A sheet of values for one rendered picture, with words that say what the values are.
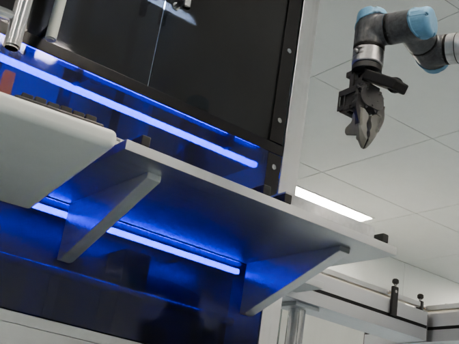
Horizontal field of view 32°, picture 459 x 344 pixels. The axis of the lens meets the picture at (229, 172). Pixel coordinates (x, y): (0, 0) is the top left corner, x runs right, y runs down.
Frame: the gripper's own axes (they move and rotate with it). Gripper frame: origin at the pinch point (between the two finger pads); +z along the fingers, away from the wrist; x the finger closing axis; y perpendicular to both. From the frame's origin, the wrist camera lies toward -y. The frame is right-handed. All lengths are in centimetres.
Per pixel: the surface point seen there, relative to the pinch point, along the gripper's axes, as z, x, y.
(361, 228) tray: 19.7, -2.4, 1.3
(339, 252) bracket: 25.1, -0.3, 5.4
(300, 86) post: -31, -9, 39
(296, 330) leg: 33, -30, 54
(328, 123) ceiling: -186, -239, 302
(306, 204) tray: 19.2, 14.0, 1.2
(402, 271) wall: -174, -543, 507
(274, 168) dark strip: -4.1, -3.9, 38.7
